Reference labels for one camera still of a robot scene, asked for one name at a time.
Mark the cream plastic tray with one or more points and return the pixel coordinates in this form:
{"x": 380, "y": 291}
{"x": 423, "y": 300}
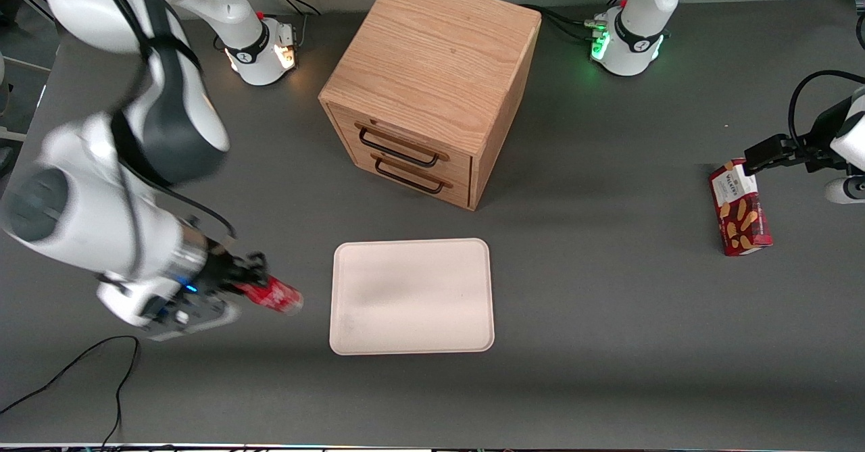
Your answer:
{"x": 411, "y": 296}

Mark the wooden drawer cabinet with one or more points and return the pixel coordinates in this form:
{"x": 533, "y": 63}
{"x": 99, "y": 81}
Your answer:
{"x": 439, "y": 60}

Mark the red coke bottle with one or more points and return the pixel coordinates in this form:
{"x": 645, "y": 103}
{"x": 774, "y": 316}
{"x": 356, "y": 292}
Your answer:
{"x": 280, "y": 298}

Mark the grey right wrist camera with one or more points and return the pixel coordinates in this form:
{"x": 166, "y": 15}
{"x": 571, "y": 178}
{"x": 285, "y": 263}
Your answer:
{"x": 149, "y": 313}

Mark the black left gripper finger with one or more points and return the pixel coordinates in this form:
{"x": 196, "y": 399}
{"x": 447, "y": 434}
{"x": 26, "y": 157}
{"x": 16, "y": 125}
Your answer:
{"x": 777, "y": 162}
{"x": 770, "y": 148}

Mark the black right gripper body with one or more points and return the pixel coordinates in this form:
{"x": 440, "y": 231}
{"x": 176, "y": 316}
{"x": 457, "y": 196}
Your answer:
{"x": 220, "y": 271}

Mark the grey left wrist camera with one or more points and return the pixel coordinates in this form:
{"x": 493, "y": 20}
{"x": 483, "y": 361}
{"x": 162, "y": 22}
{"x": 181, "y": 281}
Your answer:
{"x": 845, "y": 190}

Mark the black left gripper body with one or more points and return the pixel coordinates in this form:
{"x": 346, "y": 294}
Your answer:
{"x": 816, "y": 138}

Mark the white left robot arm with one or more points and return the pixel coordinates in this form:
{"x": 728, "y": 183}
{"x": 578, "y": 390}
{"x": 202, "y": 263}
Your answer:
{"x": 638, "y": 19}

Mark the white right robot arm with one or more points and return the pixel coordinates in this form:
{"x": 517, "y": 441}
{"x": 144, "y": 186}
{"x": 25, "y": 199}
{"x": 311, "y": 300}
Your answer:
{"x": 88, "y": 222}

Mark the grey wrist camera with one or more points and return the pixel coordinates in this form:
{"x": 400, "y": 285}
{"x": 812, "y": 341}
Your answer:
{"x": 149, "y": 313}
{"x": 845, "y": 190}

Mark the red shortbread cookie box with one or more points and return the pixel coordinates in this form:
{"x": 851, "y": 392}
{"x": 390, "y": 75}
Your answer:
{"x": 740, "y": 212}

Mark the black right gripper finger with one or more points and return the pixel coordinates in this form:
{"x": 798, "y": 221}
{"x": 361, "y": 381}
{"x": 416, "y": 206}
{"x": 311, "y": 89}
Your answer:
{"x": 251, "y": 266}
{"x": 240, "y": 290}

